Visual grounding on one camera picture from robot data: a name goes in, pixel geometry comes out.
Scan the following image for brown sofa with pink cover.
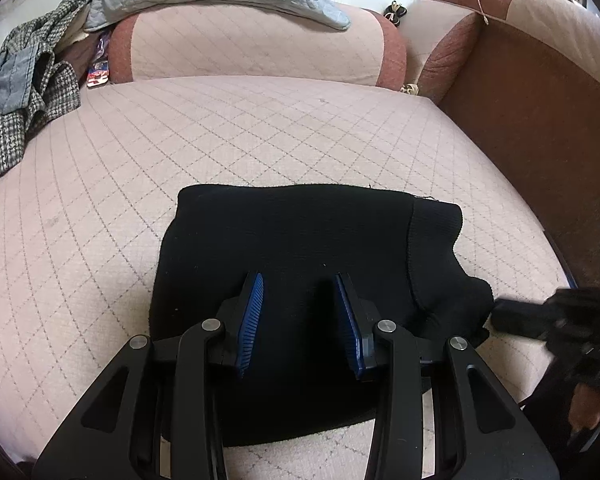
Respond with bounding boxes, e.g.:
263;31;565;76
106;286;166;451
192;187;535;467
0;0;600;480

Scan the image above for narrow pink red back cushion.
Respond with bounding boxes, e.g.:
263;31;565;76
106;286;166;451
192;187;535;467
400;0;483;106

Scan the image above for black pants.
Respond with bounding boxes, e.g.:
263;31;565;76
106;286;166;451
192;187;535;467
149;184;496;448

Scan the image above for black shoes with bows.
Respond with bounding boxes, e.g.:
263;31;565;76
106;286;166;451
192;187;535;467
382;1;406;25

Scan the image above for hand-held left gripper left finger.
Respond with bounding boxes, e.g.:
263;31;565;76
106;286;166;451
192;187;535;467
32;272;265;480

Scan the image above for person's right hand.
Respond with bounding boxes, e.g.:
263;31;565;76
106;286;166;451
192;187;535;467
569;384;600;432

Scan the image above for colourful small packet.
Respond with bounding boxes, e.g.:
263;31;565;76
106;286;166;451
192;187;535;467
86;30;112;88

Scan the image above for wide pink red back cushion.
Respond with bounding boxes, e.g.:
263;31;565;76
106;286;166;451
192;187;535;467
107;2;408;93

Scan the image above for houndstooth jacket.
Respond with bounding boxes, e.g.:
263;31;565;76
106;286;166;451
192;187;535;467
0;0;98;186

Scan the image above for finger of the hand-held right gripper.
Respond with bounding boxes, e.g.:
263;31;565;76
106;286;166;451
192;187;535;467
491;298;556;342

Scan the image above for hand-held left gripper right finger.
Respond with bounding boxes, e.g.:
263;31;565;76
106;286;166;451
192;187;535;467
334;272;561;480

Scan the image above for blue denim cloth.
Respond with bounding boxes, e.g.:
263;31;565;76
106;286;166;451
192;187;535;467
0;42;43;113

